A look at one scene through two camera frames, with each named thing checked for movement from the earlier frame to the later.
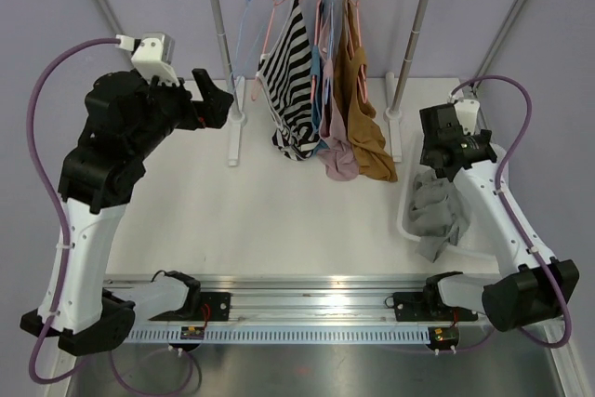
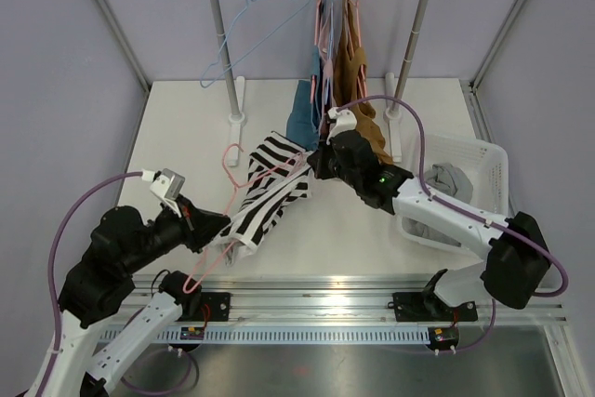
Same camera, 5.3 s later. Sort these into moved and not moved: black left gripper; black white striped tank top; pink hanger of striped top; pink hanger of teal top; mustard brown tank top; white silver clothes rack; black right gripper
Moved: black right gripper; black left gripper; pink hanger of striped top; black white striped tank top
Not moved: white silver clothes rack; pink hanger of teal top; mustard brown tank top
